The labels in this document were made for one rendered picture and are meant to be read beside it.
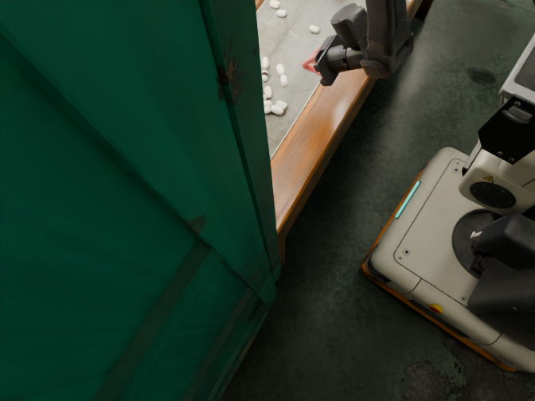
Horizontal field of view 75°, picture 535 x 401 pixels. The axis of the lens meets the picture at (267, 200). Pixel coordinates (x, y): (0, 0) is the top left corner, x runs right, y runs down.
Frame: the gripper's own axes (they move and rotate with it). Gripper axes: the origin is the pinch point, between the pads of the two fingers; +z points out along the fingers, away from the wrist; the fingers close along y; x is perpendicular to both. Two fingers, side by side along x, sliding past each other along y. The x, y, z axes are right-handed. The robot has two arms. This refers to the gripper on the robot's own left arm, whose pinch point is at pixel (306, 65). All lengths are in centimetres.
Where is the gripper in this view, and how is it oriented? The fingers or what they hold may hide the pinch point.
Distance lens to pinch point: 93.2
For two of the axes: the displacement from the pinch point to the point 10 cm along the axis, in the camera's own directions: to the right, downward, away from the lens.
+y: -5.0, 8.3, -2.6
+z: -6.3, -1.5, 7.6
